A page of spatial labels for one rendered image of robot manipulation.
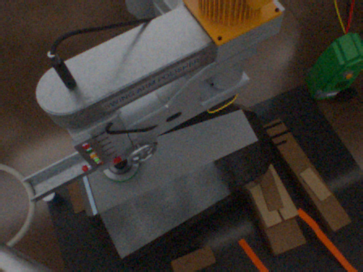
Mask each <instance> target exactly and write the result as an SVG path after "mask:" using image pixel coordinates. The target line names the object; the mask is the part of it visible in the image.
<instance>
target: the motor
mask: <svg viewBox="0 0 363 272"><path fill-rule="evenodd" d="M182 1H183V2H184V3H185V4H186V6H187V7H188V8H189V10H190V11H191V13H192V14H193V15H194V16H195V18H196V19H197V20H198V21H199V22H200V23H201V25H202V26H203V28H204V29H205V31H207V33H208V35H209V36H210V37H211V38H212V39H213V40H214V41H215V43H216V45H218V46H220V45H222V44H225V43H226V42H229V41H230V40H233V39H234V38H237V37H238V36H240V35H242V34H244V33H247V32H249V31H250V30H251V29H254V28H256V27H258V26H261V25H262V24H265V23H267V22H268V21H271V20H272V19H275V18H276V17H279V16H280V15H282V11H281V10H280V8H279V7H278V6H277V5H275V3H274V2H273V1H275V0H182Z"/></svg>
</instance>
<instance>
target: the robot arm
mask: <svg viewBox="0 0 363 272"><path fill-rule="evenodd" d="M0 272H54V271H53V270H51V269H49V268H47V267H46V266H44V265H42V264H40V263H39V262H37V261H34V260H33V259H31V258H30V257H28V256H26V255H24V254H23V253H21V252H20V251H17V250H16V249H14V248H12V247H10V246H8V245H7V244H5V243H3V242H1V241H0Z"/></svg>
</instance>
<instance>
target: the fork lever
mask: <svg viewBox="0 0 363 272"><path fill-rule="evenodd" d="M84 165H87V166H88V162H87V161H86V160H84V158H83V157H82V156H81V155H80V154H79V153H78V152H77V151H76V152H75V153H73V154H72V155H68V156H67V157H65V158H64V159H62V160H59V161H58V162H56V163H54V164H51V165H50V166H48V167H47V168H44V169H41V170H40V171H38V172H35V173H33V174H32V175H30V176H27V177H26V178H23V179H22V181H23V182H25V181H29V182H30V184H31V185H32V187H33V191H34V193H35V196H33V197H31V198H29V200H30V201H33V200H36V202H38V201H39V200H41V199H42V198H45V197H48V196H49V195H51V194H52V193H55V192H56V191H58V190H60V189H62V188H65V187H66V186H68V185H70V184H72V183H73V182H76V181H78V180H79V179H82V178H83V177H85V176H86V175H89V174H90V173H93V172H95V171H97V170H98V169H96V170H94V169H93V168H92V167H90V168H88V171H87V172H83V170H82V166H84Z"/></svg>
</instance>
